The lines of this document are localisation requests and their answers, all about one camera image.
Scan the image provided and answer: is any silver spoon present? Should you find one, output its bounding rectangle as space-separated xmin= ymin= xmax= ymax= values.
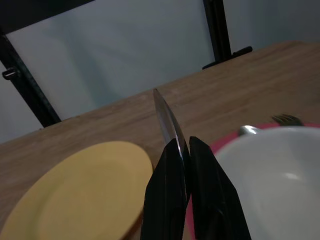
xmin=237 ymin=124 xmax=262 ymax=137

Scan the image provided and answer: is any silver fork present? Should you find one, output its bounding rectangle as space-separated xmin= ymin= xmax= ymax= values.
xmin=271 ymin=113 xmax=305 ymax=127

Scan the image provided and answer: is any white bowl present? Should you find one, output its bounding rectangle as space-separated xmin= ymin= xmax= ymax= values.
xmin=213 ymin=125 xmax=320 ymax=240

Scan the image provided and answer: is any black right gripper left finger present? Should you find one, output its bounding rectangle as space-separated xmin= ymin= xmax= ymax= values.
xmin=139 ymin=138 xmax=191 ymax=240

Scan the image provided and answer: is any black metal frame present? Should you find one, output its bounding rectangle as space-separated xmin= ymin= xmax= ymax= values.
xmin=0 ymin=0 xmax=253 ymax=128

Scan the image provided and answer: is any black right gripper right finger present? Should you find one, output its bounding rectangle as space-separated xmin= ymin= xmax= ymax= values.
xmin=188 ymin=136 xmax=252 ymax=240

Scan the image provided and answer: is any silver table knife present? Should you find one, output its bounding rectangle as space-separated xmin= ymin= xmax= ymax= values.
xmin=152 ymin=88 xmax=191 ymax=204

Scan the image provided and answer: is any red plate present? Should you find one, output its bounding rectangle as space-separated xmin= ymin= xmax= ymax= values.
xmin=185 ymin=121 xmax=320 ymax=240

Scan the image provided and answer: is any yellow plate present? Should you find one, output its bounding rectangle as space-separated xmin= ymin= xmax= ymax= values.
xmin=0 ymin=140 xmax=154 ymax=240

